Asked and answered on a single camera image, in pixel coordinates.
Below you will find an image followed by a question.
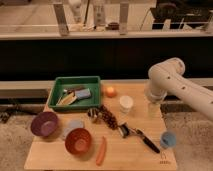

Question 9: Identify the yellow banana toy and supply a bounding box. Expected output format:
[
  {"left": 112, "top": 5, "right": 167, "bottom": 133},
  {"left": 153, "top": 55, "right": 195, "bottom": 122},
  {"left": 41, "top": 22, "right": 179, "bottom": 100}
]
[{"left": 59, "top": 94, "right": 77, "bottom": 105}]

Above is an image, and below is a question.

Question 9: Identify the orange carrot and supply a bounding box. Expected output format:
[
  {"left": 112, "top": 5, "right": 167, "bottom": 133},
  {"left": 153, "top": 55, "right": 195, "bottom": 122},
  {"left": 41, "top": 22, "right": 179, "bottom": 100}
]
[{"left": 96, "top": 137, "right": 107, "bottom": 166}]

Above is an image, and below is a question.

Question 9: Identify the purple bowl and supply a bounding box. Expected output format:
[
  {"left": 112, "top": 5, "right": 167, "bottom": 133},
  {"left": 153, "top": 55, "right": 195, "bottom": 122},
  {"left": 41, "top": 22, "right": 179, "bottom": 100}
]
[{"left": 30, "top": 111, "right": 58, "bottom": 137}]

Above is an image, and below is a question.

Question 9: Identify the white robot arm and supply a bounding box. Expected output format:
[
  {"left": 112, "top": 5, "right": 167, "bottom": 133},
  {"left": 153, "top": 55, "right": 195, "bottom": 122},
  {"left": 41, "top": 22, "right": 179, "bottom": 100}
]
[{"left": 145, "top": 57, "right": 213, "bottom": 121}]

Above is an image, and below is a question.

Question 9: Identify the striped small ball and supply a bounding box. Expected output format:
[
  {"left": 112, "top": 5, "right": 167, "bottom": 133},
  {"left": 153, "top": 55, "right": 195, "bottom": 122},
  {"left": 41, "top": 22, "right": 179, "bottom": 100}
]
[{"left": 87, "top": 108, "right": 99, "bottom": 123}]

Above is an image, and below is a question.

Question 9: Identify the orange round fruit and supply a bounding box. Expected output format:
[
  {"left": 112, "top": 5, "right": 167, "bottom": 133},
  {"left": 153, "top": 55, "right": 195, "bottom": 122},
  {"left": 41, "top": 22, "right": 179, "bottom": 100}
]
[{"left": 105, "top": 86, "right": 117, "bottom": 98}]

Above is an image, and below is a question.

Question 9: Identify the green plastic tray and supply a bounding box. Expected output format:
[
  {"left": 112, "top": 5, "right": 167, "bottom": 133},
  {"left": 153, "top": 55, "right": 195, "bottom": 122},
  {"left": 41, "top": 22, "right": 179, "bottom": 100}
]
[{"left": 48, "top": 76, "right": 101, "bottom": 112}]

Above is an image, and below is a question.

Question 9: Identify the blue small cup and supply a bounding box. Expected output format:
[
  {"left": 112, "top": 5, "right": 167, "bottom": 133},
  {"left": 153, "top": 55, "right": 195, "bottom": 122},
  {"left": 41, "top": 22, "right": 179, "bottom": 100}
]
[{"left": 160, "top": 131, "right": 176, "bottom": 149}]

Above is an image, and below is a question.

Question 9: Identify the wooden board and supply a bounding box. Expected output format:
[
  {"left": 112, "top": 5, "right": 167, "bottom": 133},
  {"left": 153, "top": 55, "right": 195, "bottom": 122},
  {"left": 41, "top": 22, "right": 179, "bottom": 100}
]
[{"left": 24, "top": 83, "right": 177, "bottom": 171}]

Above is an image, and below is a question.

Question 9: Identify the blue sponge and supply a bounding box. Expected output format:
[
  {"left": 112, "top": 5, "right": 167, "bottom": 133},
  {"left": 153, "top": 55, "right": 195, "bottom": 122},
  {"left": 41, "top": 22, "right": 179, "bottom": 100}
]
[{"left": 75, "top": 88, "right": 91, "bottom": 100}]

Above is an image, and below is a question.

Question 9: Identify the orange bowl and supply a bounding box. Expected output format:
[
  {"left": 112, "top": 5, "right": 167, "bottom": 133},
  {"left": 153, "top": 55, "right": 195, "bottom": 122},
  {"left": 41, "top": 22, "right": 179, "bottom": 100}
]
[{"left": 65, "top": 128, "right": 92, "bottom": 155}]

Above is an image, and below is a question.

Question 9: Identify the brown dark utensil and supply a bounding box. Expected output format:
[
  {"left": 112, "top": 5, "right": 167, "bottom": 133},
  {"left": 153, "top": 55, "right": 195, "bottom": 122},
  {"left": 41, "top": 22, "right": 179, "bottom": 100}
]
[{"left": 67, "top": 86, "right": 85, "bottom": 93}]

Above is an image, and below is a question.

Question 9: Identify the dark grape bunch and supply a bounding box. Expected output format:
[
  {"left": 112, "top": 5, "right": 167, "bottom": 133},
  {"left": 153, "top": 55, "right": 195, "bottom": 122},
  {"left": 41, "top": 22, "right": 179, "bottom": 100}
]
[{"left": 100, "top": 105, "right": 118, "bottom": 130}]

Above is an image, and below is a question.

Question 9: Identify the white cup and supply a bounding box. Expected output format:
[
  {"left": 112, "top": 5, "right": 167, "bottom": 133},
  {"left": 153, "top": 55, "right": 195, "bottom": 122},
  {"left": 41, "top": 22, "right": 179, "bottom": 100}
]
[{"left": 119, "top": 96, "right": 134, "bottom": 113}]

